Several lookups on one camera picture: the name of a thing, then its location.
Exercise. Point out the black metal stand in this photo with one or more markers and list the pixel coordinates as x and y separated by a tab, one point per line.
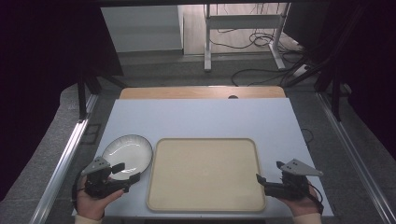
82	99
336	99

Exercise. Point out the white power strip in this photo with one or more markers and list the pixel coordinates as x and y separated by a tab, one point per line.
300	70

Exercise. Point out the aluminium rail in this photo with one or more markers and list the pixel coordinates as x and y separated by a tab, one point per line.
358	161
62	161

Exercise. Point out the person's right hand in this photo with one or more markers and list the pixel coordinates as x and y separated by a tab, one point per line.
305	206

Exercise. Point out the beige rectangular tray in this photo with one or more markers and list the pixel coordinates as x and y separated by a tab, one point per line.
205	174

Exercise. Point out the dark floor grille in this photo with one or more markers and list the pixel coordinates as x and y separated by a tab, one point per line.
91	133

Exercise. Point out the white metal desk frame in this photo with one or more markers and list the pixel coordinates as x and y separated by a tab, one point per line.
246	21

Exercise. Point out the person's left hand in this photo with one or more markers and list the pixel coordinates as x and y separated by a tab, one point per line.
90	207

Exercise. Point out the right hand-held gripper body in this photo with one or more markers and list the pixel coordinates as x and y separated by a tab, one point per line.
292	186

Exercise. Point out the white cabinet panel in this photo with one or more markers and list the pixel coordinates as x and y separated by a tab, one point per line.
143	28

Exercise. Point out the white plate with dark rim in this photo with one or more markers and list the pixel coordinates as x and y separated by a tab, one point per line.
130	152

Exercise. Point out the dark curtain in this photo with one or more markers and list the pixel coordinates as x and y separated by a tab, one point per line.
367	62
40	62

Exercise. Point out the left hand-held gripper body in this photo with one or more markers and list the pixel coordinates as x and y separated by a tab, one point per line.
99	182

